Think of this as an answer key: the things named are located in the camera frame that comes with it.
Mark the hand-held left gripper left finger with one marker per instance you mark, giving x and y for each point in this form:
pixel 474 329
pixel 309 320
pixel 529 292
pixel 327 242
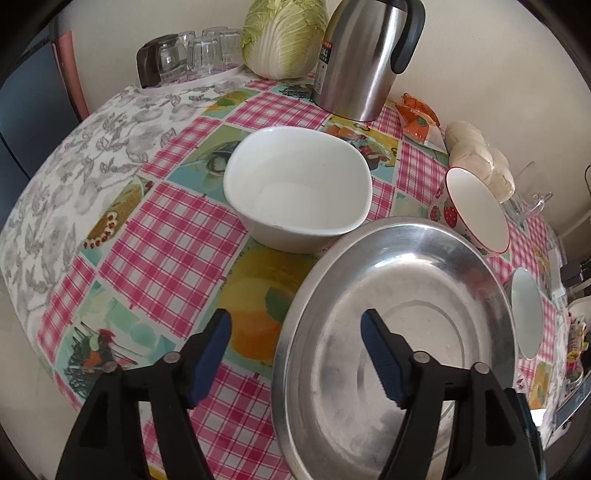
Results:
pixel 212 355

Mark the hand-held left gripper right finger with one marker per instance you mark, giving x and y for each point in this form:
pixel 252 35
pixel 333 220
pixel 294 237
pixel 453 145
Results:
pixel 385 355

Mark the large steel basin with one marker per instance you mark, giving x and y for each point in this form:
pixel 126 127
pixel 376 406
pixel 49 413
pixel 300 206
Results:
pixel 415 277

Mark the small white plate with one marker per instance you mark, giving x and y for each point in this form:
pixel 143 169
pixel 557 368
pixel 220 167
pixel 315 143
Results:
pixel 526 314

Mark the strawberry print bowl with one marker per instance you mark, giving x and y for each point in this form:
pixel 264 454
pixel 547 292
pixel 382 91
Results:
pixel 475 207

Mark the white square bowl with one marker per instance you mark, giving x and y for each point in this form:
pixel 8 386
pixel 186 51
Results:
pixel 295 184

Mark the pink checkered fruit tablecloth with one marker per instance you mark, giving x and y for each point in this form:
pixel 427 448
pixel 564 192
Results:
pixel 184 240

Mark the colourful snack packet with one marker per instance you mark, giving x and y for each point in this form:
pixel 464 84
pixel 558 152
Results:
pixel 578 346

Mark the black adapter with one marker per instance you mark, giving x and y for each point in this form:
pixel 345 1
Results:
pixel 575 272

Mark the clear glass mug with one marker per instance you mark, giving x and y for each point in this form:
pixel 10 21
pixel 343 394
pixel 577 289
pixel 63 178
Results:
pixel 526 198

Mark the bag of white buns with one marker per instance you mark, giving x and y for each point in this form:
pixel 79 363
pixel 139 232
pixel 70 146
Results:
pixel 475 157

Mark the grey floral cloth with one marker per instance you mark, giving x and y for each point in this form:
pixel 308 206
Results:
pixel 69 184

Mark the orange snack packet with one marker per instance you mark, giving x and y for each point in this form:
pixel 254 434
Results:
pixel 418 122

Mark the round white floral tray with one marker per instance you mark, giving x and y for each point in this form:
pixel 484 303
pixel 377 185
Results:
pixel 221 76

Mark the stainless steel thermos jug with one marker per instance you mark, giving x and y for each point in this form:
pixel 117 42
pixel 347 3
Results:
pixel 360 60

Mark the blue cabinet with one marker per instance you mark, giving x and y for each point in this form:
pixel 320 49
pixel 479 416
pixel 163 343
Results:
pixel 32 115

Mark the clear drinking glass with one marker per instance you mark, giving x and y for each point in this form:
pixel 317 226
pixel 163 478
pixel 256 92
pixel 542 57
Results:
pixel 204 55
pixel 232 46
pixel 185 39
pixel 213 31

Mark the pink foam tube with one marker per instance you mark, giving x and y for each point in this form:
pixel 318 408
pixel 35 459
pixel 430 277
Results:
pixel 69 69

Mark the napa cabbage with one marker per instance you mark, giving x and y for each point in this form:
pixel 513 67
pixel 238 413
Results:
pixel 281 41

